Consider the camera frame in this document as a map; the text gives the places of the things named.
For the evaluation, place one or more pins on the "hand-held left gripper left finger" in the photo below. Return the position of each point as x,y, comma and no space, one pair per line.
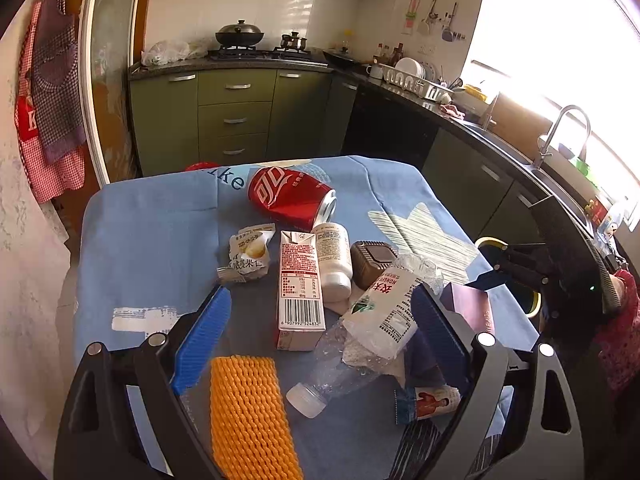
205,340

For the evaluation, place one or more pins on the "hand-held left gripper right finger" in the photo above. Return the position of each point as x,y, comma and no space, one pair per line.
440,340

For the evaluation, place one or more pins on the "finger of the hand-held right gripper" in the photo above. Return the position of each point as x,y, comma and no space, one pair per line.
522,249
487,279

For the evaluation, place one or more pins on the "purple cardboard box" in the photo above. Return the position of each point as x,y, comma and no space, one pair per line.
470,307

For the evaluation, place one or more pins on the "yellow rimmed waste bin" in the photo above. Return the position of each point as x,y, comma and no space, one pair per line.
525,300

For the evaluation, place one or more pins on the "crushed clear plastic bottle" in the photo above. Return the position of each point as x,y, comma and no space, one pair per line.
385,310

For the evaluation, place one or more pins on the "small red blue packet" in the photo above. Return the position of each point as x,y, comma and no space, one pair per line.
430,402

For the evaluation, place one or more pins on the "orange foam fruit net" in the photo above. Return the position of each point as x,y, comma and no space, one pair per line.
250,420

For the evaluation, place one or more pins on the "white snack wrapper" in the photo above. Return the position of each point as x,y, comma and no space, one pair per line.
247,255

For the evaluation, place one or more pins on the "small brown plastic box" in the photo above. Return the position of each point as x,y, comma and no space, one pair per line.
370,262

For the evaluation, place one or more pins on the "white red drink carton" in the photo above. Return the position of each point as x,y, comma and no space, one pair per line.
300,280

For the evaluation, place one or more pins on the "white pill bottle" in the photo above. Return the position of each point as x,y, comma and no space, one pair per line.
332,255

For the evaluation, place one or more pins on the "red soda can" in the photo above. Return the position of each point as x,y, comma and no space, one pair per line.
285,195

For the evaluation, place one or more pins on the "green sink cabinet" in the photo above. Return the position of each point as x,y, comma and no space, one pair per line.
475,180

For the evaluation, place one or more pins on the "blue printed tablecloth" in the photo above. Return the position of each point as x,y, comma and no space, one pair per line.
150,240

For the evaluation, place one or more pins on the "steel kitchen faucet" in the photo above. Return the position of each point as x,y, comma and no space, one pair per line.
550,130

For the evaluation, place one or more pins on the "wooden cutting board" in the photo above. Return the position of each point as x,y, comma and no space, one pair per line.
515,125

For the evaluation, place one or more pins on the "pink dish cloth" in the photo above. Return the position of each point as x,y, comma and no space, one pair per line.
451,111

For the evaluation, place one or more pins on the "yellow container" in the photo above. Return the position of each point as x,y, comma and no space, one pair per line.
475,94

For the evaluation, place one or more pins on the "black built-in dishwasher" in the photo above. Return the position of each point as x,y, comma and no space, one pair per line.
385,127

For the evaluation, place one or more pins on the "green cabinet drawer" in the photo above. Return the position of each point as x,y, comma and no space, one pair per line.
237,87
232,149
235,119

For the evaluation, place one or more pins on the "white dish rack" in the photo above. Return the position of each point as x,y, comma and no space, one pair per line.
415,85

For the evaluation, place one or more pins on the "stack of white plates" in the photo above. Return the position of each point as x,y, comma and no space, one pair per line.
409,67

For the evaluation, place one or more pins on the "green base cabinet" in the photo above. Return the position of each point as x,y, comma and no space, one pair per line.
162,120

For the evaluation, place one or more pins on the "red checkered apron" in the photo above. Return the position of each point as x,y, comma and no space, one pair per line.
50,175

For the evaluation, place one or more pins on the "grey hanging ladle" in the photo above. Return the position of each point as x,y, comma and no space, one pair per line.
450,32

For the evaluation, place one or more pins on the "white mug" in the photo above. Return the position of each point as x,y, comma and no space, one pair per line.
374,71

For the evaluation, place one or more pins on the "row of sauce bottles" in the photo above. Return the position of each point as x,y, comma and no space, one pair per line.
390,54

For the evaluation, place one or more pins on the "white hanging spatula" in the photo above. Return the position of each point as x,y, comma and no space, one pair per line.
426,22

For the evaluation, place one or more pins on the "pink green hanging tool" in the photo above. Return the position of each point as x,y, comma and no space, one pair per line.
411,15

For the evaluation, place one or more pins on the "black frying pan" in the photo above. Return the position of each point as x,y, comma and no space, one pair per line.
345,57

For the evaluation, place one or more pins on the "dark stone countertop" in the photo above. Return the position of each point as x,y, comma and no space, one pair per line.
170,67

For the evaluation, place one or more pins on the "glass sliding door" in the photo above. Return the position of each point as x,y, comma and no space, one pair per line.
107,70

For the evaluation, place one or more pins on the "crumpled plastic bag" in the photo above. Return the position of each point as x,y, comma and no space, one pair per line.
170,52

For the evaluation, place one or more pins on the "black gas stove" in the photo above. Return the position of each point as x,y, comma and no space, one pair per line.
265,53

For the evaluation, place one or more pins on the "purple checkered apron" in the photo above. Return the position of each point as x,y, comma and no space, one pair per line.
57,85

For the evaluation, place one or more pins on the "dark metal kettle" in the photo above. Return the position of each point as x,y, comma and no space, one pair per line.
293,41

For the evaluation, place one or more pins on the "black wok with lid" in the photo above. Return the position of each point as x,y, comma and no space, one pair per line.
240,35

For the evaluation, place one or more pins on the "white wall socket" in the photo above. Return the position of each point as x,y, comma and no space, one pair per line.
426,49

